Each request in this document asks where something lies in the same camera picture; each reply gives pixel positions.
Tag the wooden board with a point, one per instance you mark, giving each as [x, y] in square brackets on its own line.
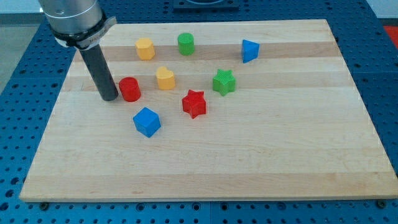
[295, 128]

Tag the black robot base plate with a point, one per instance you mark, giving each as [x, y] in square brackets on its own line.
[179, 5]

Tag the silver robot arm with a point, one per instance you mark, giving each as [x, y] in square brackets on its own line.
[82, 24]

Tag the red star block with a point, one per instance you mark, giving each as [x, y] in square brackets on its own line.
[194, 103]

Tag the yellow hexagon block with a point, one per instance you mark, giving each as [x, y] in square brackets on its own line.
[145, 48]

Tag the green cylinder block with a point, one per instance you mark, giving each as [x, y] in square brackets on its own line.
[186, 44]

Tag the blue triangle block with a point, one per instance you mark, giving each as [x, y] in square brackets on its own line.
[249, 50]

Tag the yellow heart block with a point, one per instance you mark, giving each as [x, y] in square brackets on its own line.
[165, 78]

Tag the blue cube block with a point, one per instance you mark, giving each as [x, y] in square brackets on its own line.
[147, 122]

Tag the red cylinder block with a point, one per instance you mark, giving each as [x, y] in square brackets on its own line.
[129, 88]

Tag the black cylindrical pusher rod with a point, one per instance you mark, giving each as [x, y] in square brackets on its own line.
[100, 73]

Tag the green star block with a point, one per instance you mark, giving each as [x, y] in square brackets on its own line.
[224, 82]

